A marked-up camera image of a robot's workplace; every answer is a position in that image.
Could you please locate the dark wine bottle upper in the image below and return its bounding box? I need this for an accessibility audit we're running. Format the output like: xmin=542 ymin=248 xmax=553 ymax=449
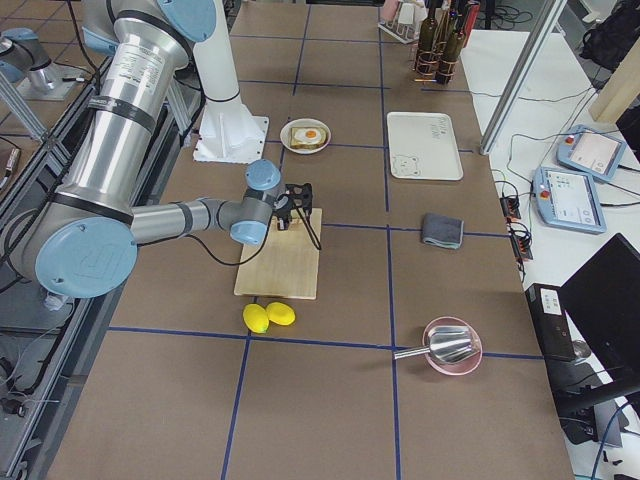
xmin=415 ymin=0 xmax=438 ymax=74

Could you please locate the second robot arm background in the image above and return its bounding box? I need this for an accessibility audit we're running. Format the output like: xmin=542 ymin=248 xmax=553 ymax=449
xmin=1 ymin=27 xmax=71 ymax=101

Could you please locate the pink bowl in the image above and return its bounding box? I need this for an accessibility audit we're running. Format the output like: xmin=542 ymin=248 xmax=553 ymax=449
xmin=422 ymin=316 xmax=483 ymax=376

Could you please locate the black computer box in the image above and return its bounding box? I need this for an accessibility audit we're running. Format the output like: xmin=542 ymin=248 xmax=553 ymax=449
xmin=526 ymin=283 xmax=575 ymax=362

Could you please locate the white round plate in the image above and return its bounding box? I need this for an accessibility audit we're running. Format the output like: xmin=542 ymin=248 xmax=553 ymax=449
xmin=280 ymin=118 xmax=331 ymax=155

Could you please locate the aluminium frame post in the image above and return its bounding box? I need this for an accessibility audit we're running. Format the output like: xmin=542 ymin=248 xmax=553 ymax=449
xmin=479 ymin=0 xmax=567 ymax=155

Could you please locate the cream bear tray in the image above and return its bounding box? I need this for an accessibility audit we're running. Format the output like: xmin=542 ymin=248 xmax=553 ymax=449
xmin=387 ymin=112 xmax=463 ymax=181

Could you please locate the white wire cup rack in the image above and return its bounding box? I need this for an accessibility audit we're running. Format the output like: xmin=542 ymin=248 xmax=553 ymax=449
xmin=378 ymin=0 xmax=427 ymax=44

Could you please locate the blue teach pendant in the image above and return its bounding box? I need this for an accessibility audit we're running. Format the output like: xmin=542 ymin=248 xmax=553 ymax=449
xmin=556 ymin=124 xmax=626 ymax=183
xmin=532 ymin=166 xmax=607 ymax=234

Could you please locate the blue teach pendant far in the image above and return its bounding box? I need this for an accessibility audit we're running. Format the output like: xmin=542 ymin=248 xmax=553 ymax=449
xmin=556 ymin=124 xmax=626 ymax=183

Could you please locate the bottom bread slice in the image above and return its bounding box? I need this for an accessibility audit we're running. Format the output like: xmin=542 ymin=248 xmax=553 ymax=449
xmin=289 ymin=126 xmax=328 ymax=150

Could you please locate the wooden cutting board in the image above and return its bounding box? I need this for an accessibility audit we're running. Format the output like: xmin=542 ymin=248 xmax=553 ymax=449
xmin=234 ymin=211 xmax=320 ymax=300

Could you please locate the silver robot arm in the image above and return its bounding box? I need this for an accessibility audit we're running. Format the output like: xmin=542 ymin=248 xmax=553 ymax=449
xmin=1 ymin=1 xmax=311 ymax=298

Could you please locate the copper wire bottle rack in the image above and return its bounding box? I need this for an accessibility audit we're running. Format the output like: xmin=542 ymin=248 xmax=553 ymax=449
xmin=414 ymin=41 xmax=447 ymax=83

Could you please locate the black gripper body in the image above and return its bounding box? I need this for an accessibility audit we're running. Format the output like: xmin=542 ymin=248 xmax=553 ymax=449
xmin=274 ymin=183 xmax=313 ymax=231

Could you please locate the yellow lemon upper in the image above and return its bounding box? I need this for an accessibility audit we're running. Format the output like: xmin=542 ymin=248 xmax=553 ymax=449
xmin=265 ymin=302 xmax=296 ymax=326

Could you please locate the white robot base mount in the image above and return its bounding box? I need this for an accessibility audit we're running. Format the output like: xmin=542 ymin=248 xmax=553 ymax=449
xmin=193 ymin=100 xmax=269 ymax=164

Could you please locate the metal scoop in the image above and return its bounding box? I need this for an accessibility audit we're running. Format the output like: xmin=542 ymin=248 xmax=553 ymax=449
xmin=394 ymin=325 xmax=480 ymax=365

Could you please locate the yellow lemon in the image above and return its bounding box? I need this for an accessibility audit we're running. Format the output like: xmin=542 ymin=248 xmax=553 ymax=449
xmin=242 ymin=303 xmax=270 ymax=334
xmin=265 ymin=302 xmax=296 ymax=326

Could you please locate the grey folded cloth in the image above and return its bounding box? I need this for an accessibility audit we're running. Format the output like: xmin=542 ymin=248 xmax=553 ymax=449
xmin=421 ymin=213 xmax=464 ymax=249

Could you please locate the pink cup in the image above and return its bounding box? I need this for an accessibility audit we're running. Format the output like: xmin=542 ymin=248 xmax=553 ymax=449
xmin=381 ymin=0 xmax=399 ymax=21

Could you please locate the yellow lemon lower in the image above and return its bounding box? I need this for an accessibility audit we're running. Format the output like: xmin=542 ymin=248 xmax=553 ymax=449
xmin=242 ymin=303 xmax=270 ymax=334

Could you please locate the black monitor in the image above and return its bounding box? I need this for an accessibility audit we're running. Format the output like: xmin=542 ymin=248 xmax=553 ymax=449
xmin=560 ymin=233 xmax=639 ymax=379

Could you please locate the blue teach pendant near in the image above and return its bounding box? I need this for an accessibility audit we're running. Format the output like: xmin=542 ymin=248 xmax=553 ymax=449
xmin=532 ymin=166 xmax=607 ymax=234

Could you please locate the dark wine bottle lower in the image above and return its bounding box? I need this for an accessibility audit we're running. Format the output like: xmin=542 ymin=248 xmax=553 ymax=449
xmin=435 ymin=9 xmax=464 ymax=84

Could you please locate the dark wine bottle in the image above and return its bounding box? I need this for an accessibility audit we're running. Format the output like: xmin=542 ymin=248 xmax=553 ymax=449
xmin=415 ymin=0 xmax=438 ymax=74
xmin=435 ymin=9 xmax=464 ymax=84

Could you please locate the fried egg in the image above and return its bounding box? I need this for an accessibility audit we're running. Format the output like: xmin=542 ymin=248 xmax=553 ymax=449
xmin=290 ymin=127 xmax=325 ymax=145

